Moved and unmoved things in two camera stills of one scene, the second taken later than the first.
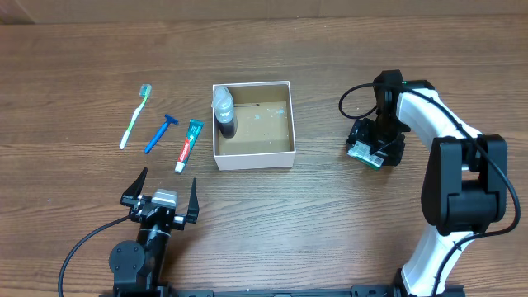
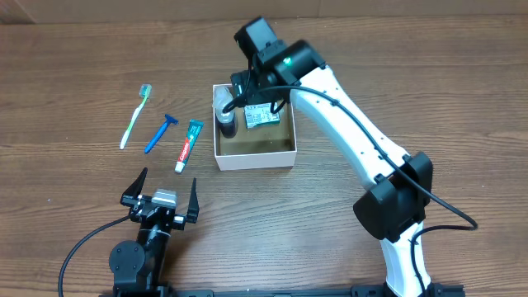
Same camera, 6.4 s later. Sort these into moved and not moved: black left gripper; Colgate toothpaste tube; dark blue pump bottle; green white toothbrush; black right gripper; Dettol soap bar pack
Moved: black right gripper; Dettol soap bar pack
Not moved: dark blue pump bottle; Colgate toothpaste tube; green white toothbrush; black left gripper
